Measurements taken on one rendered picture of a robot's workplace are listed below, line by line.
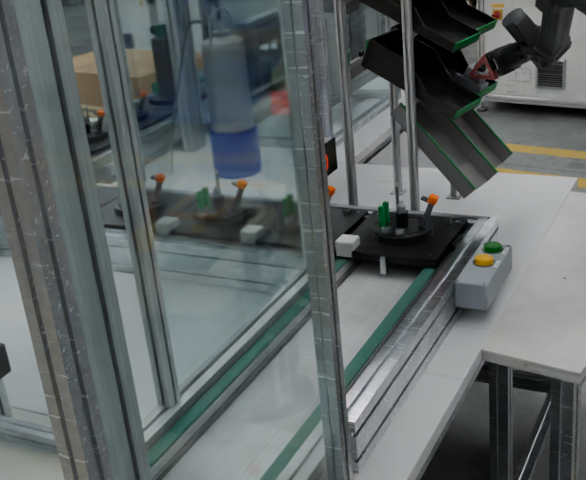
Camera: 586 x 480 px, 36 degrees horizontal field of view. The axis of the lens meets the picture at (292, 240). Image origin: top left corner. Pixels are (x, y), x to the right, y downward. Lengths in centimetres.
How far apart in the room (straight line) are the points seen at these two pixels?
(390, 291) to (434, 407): 37
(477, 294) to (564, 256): 41
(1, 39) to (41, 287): 20
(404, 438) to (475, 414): 159
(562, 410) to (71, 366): 128
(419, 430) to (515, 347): 34
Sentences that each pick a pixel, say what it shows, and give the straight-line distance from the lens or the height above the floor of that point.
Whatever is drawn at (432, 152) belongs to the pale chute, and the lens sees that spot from 228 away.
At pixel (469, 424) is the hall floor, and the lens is 317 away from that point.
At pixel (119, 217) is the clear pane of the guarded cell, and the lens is 85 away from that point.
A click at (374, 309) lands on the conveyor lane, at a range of 193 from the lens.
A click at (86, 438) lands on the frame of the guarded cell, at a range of 84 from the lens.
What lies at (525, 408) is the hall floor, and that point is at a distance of 325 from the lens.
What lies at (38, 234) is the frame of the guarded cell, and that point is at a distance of 75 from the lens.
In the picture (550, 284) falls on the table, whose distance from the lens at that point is 215.
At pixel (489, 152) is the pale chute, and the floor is 102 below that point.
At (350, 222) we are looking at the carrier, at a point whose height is 97.
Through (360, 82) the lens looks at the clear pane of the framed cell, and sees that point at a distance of 337.
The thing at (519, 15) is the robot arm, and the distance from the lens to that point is 226.
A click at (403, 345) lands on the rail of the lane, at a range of 170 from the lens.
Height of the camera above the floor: 181
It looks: 23 degrees down
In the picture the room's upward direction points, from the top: 6 degrees counter-clockwise
